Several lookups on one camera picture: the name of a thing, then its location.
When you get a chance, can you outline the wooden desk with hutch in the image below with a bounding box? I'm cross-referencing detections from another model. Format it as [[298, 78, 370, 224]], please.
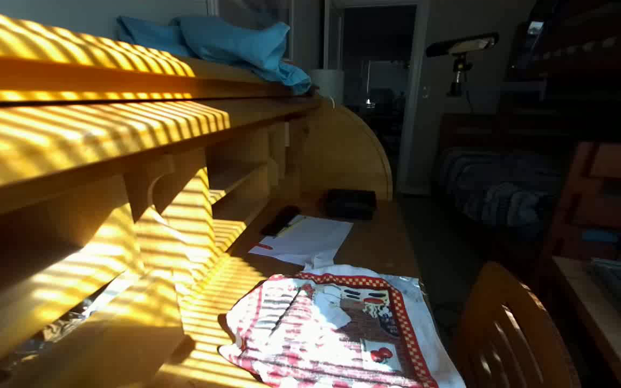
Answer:
[[0, 6, 424, 388]]

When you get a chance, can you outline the wooden side table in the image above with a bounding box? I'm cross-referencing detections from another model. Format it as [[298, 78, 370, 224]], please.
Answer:
[[550, 254, 621, 388]]

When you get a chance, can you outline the blue crumpled cloth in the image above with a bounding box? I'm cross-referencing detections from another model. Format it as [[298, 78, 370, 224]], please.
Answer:
[[115, 16, 316, 97]]

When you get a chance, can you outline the black camera on stand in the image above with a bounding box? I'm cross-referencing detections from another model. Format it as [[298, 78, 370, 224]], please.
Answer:
[[424, 31, 499, 100]]

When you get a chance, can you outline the dark wooden shelf unit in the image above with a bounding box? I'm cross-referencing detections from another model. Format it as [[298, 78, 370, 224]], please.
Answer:
[[499, 0, 621, 147]]

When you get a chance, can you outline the wooden chair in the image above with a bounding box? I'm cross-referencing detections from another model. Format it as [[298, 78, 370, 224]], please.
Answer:
[[453, 259, 585, 388]]

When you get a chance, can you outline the white and red towel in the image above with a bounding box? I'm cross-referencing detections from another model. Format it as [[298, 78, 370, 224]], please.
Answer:
[[220, 250, 467, 388]]

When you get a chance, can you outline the black flat remote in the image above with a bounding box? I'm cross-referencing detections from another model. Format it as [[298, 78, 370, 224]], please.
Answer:
[[258, 206, 303, 239]]

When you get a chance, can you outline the white door frame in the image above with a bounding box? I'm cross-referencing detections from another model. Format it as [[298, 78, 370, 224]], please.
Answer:
[[322, 0, 433, 196]]

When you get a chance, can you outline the black box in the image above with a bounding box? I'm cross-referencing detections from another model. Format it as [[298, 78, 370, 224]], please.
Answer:
[[322, 187, 380, 223]]

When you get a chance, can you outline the white paper sheet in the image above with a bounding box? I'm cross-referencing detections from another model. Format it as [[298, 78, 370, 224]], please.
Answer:
[[246, 214, 356, 270]]

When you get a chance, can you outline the bed with striped blanket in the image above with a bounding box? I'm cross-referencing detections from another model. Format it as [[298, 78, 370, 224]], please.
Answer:
[[435, 147, 566, 244]]

